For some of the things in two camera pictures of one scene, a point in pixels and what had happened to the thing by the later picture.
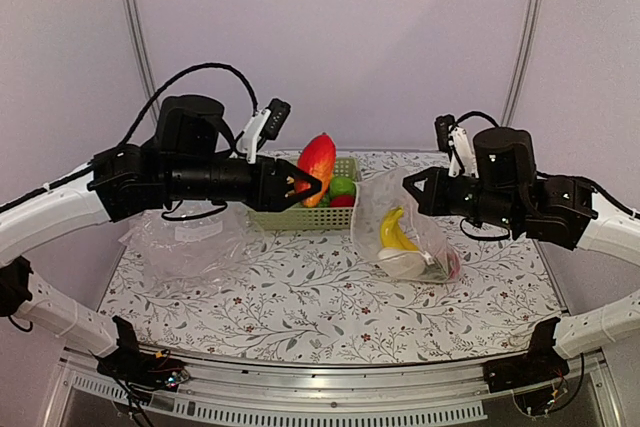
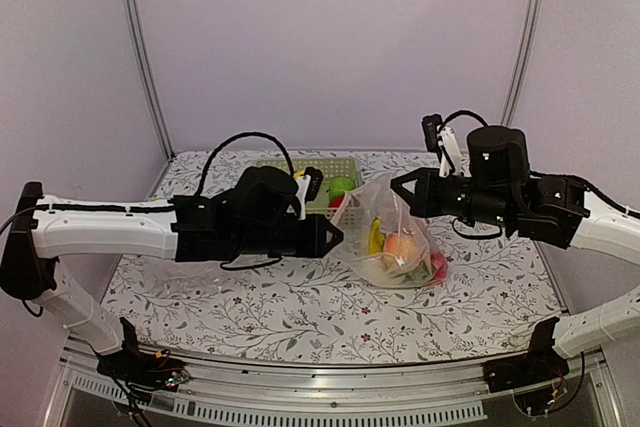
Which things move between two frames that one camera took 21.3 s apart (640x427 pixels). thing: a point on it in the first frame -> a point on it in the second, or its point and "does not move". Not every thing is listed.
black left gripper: [274, 198] -> [315, 246]
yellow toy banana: [393, 235] -> [377, 237]
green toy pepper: [342, 186] does not move
